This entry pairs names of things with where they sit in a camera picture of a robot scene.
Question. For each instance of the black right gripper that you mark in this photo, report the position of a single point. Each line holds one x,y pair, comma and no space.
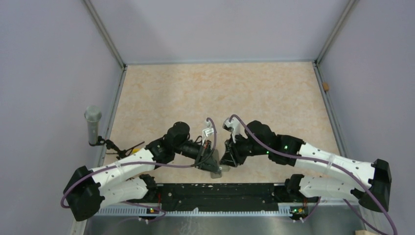
232,156

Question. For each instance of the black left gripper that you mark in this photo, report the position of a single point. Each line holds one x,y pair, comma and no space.
204,160

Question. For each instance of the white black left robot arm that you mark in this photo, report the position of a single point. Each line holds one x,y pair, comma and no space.
89,190

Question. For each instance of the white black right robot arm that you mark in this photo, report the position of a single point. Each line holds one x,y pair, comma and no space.
367,183

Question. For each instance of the small tan block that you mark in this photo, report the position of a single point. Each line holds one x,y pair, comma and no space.
325,86

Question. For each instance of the grey microphone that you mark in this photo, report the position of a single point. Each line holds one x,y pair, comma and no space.
92,116

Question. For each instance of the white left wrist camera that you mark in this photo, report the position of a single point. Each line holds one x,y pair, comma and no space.
209,130

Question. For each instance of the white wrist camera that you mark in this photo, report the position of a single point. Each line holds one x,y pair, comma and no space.
233,125
209,130

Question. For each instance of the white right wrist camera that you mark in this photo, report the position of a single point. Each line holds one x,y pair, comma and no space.
233,125

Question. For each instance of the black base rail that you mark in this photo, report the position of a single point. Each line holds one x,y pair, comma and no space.
230,197

